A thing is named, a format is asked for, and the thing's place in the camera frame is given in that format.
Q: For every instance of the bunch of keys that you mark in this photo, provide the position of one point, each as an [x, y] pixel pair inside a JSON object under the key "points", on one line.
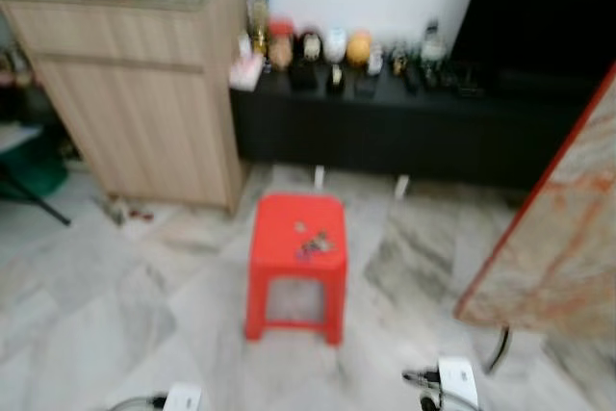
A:
{"points": [[316, 243]]}

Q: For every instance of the marble table with red rim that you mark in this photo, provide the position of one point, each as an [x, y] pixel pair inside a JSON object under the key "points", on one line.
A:
{"points": [[553, 257]]}

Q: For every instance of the black television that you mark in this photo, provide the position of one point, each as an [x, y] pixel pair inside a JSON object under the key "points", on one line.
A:
{"points": [[539, 7]]}

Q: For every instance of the black low console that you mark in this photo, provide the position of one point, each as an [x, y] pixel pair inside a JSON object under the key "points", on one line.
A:
{"points": [[404, 127]]}

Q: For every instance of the clear glass bottle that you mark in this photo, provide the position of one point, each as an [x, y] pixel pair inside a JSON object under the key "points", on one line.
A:
{"points": [[433, 45]]}

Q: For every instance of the orange round ornament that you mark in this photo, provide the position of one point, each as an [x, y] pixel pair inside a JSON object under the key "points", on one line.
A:
{"points": [[359, 48]]}

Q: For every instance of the white cup trophy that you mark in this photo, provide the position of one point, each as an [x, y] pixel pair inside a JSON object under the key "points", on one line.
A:
{"points": [[335, 45]]}

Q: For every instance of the red plastic stool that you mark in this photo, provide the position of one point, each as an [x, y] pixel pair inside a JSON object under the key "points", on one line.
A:
{"points": [[289, 214]]}

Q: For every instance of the black round ornament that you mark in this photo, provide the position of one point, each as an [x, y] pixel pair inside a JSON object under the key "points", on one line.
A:
{"points": [[309, 47]]}

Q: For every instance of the red-lidded jar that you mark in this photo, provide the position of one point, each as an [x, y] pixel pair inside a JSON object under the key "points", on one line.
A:
{"points": [[281, 45]]}

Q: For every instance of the pink box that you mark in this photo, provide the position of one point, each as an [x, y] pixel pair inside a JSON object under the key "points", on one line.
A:
{"points": [[244, 72]]}

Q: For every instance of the tall blue-topped bottle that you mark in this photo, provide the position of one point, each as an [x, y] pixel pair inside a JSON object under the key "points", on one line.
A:
{"points": [[260, 7]]}

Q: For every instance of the light wooden cabinet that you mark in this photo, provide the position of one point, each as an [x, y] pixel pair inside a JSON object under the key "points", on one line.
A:
{"points": [[135, 93]]}

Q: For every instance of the thin black rod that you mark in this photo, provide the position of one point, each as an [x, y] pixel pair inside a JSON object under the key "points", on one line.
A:
{"points": [[38, 205]]}

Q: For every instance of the green bin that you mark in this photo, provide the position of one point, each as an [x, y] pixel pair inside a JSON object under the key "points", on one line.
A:
{"points": [[34, 168]]}

